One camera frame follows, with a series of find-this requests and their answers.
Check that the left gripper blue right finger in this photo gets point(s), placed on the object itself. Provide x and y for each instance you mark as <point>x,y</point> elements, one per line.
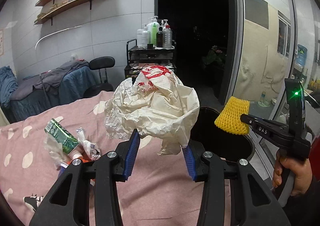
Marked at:
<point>190,162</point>

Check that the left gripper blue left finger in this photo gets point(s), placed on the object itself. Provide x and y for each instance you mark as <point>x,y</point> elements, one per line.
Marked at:
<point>130,154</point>

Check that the white paper bag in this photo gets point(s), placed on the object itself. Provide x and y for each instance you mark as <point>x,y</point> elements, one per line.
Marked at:
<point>156,104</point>

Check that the yellow foam fruit net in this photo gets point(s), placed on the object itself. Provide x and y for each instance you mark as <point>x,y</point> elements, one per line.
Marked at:
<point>229,118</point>

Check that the black trash bin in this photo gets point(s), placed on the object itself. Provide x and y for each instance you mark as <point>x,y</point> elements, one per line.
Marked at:
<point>225,145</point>

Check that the crumpled white wrapper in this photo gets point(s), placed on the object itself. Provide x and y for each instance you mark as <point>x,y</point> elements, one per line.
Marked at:
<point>91,149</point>

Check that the orange foam fruit net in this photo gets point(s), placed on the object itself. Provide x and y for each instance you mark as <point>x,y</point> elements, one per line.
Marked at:
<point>83,157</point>

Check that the green milk carton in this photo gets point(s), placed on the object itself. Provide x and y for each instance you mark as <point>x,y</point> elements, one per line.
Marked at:
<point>57,132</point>

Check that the blue massage bed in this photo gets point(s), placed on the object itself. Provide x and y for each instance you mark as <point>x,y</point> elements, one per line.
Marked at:
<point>71,89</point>

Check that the blue water jug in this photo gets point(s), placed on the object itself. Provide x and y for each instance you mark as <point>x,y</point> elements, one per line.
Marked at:
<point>301,55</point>

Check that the black metal storage cart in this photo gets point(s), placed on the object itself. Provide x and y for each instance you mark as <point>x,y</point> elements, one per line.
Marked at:
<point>138,58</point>

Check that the black stool chair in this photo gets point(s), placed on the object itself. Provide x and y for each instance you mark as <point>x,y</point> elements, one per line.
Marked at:
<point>100,64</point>

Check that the potted plant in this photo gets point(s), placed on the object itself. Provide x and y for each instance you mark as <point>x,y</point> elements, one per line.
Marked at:
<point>214,56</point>

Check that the grey blanket on bed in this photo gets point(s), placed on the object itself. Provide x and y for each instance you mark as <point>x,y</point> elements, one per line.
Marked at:
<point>50,80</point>

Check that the dark brown bottle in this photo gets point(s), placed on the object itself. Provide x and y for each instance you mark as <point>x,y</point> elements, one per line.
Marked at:
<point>159,38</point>

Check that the clear ribbed bottle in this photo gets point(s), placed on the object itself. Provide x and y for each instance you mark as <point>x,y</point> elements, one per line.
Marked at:
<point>167,37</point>

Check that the green lotion bottle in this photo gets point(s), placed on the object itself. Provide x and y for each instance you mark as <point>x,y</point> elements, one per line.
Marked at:
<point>154,31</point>

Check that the white pump bottle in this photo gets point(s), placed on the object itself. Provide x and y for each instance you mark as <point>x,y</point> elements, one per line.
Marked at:
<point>154,19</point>

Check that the white curved lamp pole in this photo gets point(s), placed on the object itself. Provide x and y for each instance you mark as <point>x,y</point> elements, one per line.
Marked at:
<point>55,33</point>

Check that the blue cloth pile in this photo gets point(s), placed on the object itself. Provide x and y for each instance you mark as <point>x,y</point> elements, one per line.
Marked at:
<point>8,85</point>

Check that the lower wooden wall shelf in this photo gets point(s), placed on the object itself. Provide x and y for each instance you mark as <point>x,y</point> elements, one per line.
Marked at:
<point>60,10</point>

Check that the wall poster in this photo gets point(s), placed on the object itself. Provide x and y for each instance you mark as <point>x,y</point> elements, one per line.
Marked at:
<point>1,42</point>

